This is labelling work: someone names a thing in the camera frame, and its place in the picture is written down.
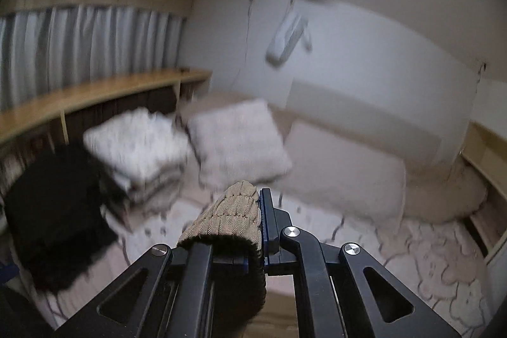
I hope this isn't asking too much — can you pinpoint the khaki jacket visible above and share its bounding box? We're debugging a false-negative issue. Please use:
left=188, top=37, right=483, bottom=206
left=177, top=180, right=266, bottom=330

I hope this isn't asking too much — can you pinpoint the stack of folded clothes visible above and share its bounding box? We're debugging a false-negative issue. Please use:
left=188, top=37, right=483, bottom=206
left=82, top=107, right=192, bottom=232

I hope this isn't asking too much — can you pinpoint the bear pattern bed blanket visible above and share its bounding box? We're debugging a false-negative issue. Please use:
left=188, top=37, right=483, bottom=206
left=48, top=189, right=491, bottom=337

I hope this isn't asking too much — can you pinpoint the beige quilted pillow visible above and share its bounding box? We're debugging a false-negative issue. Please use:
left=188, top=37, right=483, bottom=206
left=273, top=121, right=407, bottom=233

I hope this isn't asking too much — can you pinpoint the black garment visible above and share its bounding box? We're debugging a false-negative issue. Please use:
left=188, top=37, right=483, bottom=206
left=4, top=144, right=118, bottom=293

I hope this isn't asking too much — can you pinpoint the beige fuzzy pillow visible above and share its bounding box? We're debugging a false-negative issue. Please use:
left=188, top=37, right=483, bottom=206
left=404, top=157, right=487, bottom=224

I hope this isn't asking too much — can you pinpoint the fluffy white square pillow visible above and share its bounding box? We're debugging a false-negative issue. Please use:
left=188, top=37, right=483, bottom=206
left=186, top=99, right=292, bottom=190

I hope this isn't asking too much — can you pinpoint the white bed headboard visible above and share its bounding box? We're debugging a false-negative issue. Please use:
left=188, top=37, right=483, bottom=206
left=286, top=80, right=441, bottom=165

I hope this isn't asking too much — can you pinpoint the wooden shelf left side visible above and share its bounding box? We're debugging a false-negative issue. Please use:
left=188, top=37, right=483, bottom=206
left=1, top=68, right=211, bottom=166

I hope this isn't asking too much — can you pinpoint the wooden shelf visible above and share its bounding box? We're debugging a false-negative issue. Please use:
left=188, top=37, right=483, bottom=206
left=460, top=121, right=506, bottom=263
left=1, top=68, right=211, bottom=166

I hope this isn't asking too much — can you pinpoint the wooden shelf right side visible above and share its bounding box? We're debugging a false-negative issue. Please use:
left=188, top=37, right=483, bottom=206
left=460, top=121, right=506, bottom=263

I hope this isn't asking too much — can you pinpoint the white striped curtain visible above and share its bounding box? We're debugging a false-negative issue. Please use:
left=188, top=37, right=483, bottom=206
left=1, top=5, right=185, bottom=110

